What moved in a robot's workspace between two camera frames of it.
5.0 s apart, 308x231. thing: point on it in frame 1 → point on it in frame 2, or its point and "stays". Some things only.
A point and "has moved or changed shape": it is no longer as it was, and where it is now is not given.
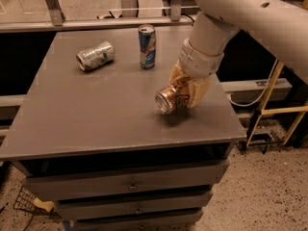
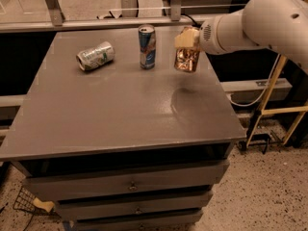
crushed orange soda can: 166,98 has moved or changed shape
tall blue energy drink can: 147,47 stays
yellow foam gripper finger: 177,73 → 189,38
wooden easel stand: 263,111 stays
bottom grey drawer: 150,222 stays
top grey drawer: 124,180 stays
